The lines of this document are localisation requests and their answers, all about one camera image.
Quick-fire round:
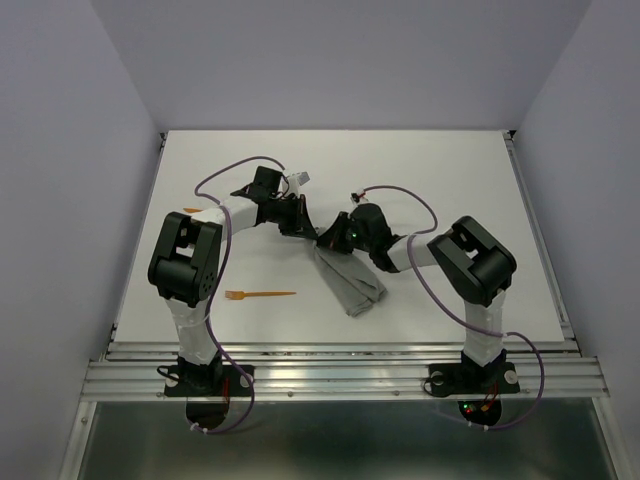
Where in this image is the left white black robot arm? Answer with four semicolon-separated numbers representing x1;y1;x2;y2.
147;166;317;394

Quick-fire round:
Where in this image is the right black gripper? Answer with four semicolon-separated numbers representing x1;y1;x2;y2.
312;211;373;254

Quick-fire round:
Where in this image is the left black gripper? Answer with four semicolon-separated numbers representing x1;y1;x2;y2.
269;194;318;240

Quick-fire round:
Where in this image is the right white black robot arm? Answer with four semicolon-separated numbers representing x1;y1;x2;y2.
318;203;517;390

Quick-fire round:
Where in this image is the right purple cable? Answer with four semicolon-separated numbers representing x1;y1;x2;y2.
352;185;546;431

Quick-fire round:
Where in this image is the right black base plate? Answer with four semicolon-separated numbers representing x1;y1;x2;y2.
422;362;521;398

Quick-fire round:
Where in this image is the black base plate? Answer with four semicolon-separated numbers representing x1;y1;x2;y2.
422;362;521;398
158;364;251;398

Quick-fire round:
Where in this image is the aluminium rail frame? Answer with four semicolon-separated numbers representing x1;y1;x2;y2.
62;130;636;479

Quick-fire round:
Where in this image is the grey cloth napkin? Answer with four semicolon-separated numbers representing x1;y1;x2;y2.
312;244;387;318

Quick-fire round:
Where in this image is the orange plastic fork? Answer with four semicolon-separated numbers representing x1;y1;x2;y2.
224;290;295;301

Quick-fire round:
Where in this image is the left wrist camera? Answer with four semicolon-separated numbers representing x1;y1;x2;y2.
283;171;310;196

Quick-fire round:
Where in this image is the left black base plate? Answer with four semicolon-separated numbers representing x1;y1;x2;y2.
158;364;251;398

